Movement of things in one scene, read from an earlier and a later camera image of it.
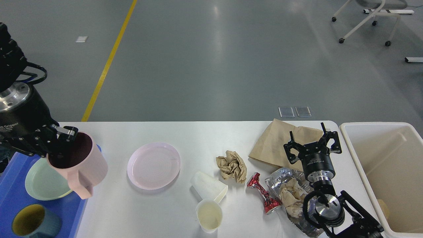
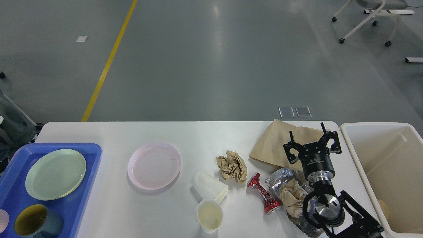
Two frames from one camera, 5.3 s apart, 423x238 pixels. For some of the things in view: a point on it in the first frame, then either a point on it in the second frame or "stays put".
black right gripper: [318, 166] stays put
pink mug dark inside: [81, 162] → [4, 220]
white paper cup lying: [207, 187] stays put
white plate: [154, 166] stays put
